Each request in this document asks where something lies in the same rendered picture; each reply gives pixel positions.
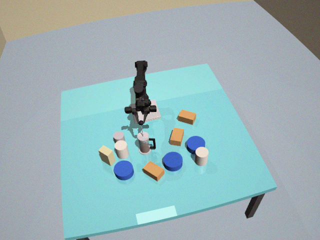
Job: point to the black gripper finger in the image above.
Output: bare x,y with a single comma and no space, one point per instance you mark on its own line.
136,115
146,112

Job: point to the brown rectangular block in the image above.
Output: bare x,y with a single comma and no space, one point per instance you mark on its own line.
177,136
153,170
187,117

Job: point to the glass french press with black handle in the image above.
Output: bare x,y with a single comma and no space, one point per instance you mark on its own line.
144,141

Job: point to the tan rectangular block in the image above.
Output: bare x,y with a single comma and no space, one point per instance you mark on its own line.
107,155

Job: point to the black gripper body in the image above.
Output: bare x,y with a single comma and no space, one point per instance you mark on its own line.
129,109

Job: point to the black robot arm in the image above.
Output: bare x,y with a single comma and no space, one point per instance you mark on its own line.
139,84

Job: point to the blue short cylinder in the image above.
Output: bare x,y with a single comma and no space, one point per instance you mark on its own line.
123,170
193,143
173,161

